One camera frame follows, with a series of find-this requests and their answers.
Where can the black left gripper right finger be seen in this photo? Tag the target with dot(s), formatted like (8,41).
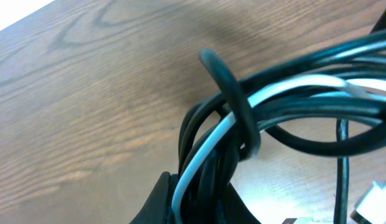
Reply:
(231,209)

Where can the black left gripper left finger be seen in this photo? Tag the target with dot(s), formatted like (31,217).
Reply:
(157,207)

